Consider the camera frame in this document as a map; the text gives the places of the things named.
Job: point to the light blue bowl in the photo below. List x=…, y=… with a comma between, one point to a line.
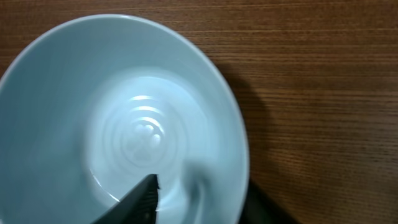
x=94, y=105

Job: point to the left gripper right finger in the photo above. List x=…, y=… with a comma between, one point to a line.
x=261, y=209

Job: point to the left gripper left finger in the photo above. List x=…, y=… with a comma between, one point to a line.
x=139, y=206

